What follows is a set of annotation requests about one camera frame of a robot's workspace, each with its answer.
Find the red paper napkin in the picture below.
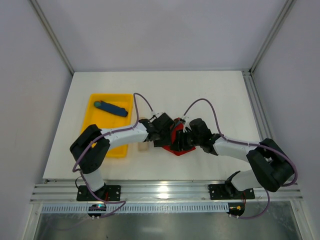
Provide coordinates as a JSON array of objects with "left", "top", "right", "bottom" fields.
[{"left": 162, "top": 117, "right": 196, "bottom": 156}]

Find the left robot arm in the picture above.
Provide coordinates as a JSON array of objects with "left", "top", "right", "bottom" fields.
[{"left": 69, "top": 113, "right": 175, "bottom": 201}]

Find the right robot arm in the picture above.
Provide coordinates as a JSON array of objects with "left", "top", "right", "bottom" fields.
[{"left": 170, "top": 118, "right": 295, "bottom": 199}]

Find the blue pouch in tray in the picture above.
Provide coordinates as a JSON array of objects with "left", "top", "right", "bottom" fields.
[{"left": 100, "top": 101, "right": 128, "bottom": 118}]

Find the yellow plastic tray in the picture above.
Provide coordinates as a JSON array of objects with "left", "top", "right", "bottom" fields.
[{"left": 79, "top": 93, "right": 134, "bottom": 159}]

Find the right controller board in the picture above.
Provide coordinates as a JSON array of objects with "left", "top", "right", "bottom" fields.
[{"left": 227, "top": 202, "right": 245, "bottom": 217}]

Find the controller board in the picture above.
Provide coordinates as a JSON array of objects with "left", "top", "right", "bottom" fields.
[
  {"left": 227, "top": 202, "right": 245, "bottom": 217},
  {"left": 88, "top": 203, "right": 107, "bottom": 218}
]

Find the left controller board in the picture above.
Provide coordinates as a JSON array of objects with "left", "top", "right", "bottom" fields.
[{"left": 88, "top": 203, "right": 107, "bottom": 218}]

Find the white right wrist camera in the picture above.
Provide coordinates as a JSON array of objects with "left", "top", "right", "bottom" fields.
[{"left": 180, "top": 115, "right": 191, "bottom": 132}]

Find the aluminium front rail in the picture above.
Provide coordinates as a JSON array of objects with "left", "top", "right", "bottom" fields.
[{"left": 29, "top": 180, "right": 303, "bottom": 205}]

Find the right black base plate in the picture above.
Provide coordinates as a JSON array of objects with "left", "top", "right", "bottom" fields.
[{"left": 207, "top": 183, "right": 255, "bottom": 200}]

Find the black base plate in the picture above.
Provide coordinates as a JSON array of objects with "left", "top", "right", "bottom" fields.
[
  {"left": 76, "top": 185, "right": 121, "bottom": 202},
  {"left": 207, "top": 183, "right": 255, "bottom": 200}
]

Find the slotted cable duct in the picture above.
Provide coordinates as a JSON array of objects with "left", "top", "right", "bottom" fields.
[{"left": 41, "top": 202, "right": 229, "bottom": 214}]

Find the right aluminium side rail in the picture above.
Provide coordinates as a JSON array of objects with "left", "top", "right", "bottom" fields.
[{"left": 242, "top": 69, "right": 274, "bottom": 140}]

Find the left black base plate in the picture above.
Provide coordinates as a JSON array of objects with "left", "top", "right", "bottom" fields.
[{"left": 76, "top": 185, "right": 121, "bottom": 202}]

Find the right aluminium frame post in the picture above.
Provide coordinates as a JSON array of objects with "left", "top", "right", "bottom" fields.
[{"left": 249, "top": 0, "right": 297, "bottom": 75}]

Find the aluminium frame post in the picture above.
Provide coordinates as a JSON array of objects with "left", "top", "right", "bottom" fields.
[
  {"left": 249, "top": 0, "right": 297, "bottom": 75},
  {"left": 28, "top": 0, "right": 75, "bottom": 76}
]

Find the left aluminium frame post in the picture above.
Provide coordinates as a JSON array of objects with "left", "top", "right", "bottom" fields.
[{"left": 28, "top": 0, "right": 75, "bottom": 76}]

